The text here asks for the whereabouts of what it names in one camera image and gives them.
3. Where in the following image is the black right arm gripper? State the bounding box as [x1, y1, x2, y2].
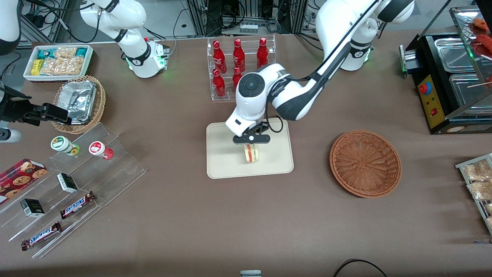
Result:
[0, 87, 73, 126]

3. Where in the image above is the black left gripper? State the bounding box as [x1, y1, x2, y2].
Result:
[233, 122, 271, 145]

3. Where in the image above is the plastic-wrapped triangle sandwich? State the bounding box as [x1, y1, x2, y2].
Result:
[243, 143, 259, 164]

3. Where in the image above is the cream plastic serving tray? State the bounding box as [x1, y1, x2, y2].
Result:
[206, 117, 294, 180]

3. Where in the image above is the oval wicker basket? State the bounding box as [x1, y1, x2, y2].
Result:
[51, 75, 106, 135]

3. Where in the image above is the round brown wicker basket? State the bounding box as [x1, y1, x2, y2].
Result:
[329, 130, 402, 199]

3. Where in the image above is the silver foil container stack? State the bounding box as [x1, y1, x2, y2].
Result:
[57, 80, 97, 125]

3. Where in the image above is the cup with green lid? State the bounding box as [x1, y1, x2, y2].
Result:
[50, 135, 80, 156]

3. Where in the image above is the white rectangular snack bin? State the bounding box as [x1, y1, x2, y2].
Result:
[23, 45, 94, 83]

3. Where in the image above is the clear bag of crackers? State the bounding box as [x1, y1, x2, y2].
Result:
[53, 47, 80, 60]
[40, 57, 83, 76]

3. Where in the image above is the cup with red lid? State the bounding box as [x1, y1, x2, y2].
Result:
[88, 141, 114, 160]

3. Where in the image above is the small black box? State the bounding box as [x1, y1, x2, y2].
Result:
[57, 172, 79, 194]
[20, 198, 46, 218]

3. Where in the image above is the red cookie box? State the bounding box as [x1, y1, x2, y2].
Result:
[0, 158, 48, 205]

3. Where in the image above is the clear acrylic stepped display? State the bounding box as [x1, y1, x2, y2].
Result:
[0, 123, 147, 259]

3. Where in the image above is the Snickers chocolate bar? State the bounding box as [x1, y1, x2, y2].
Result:
[59, 191, 97, 220]
[21, 222, 62, 251]

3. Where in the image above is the clear acrylic bottle rack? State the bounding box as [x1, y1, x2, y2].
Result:
[207, 34, 277, 102]

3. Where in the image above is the black food warmer yellow panel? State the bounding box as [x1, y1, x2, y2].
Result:
[399, 5, 492, 135]

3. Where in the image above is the steel warmer pan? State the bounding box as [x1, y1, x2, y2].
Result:
[449, 73, 492, 107]
[434, 37, 476, 74]

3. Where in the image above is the black arm cable sleeve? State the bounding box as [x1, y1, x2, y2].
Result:
[265, 0, 381, 133]

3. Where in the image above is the black cable loop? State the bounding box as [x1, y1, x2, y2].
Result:
[332, 259, 389, 277]

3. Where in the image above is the grey wire bread rack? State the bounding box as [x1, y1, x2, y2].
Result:
[455, 153, 492, 236]

